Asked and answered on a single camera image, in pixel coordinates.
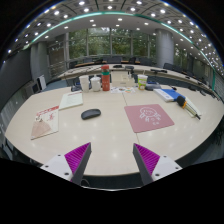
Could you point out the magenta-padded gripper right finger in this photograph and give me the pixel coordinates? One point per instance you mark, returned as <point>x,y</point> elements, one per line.
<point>148,160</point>

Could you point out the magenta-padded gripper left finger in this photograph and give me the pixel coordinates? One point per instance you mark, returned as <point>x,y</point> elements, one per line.
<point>75,160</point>

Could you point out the black computer mouse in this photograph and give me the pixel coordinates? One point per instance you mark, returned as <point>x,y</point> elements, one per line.
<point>90,114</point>

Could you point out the pink mouse pad with drawing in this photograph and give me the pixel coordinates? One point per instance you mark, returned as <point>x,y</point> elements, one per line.
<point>148,118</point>

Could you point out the red and white magazine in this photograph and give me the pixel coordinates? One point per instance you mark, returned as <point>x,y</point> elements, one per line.
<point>46,122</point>

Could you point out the cream paper booklet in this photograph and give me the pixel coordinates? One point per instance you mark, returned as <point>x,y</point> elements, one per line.
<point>71,100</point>

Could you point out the black and yellow brush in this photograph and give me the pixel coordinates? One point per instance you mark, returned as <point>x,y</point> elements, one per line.
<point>181,101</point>

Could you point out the blue and white book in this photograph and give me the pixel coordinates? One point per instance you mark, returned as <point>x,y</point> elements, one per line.
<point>168,94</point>

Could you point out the black microphone base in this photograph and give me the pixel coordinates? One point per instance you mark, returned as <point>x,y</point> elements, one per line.
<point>75,88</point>

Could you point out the dark grey pouch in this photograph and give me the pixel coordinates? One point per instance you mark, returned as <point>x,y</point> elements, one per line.
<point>152,87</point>

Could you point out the colourful printed leaflet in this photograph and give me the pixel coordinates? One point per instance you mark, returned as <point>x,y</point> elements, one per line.
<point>122,89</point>

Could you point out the stack of white paper cups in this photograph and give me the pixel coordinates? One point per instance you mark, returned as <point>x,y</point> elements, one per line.
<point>84,84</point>

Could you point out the white lidded ceramic mug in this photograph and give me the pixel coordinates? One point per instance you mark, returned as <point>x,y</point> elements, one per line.
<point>95,84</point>

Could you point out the green and white paper cup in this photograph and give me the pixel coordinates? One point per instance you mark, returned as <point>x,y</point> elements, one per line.
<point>142,82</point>

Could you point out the red thermos bottle green band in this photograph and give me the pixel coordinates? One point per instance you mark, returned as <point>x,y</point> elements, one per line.
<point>105,80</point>

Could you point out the white tray box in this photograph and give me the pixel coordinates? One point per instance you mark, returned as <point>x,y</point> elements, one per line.
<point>120,78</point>

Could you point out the long curved conference table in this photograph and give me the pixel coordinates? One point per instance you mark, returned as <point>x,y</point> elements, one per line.
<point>143,68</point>

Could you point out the group of dark office chairs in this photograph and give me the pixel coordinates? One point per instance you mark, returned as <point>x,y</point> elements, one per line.
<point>146,61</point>

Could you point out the group of ceiling lights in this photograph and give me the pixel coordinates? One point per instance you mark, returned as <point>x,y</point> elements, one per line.
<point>110,7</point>

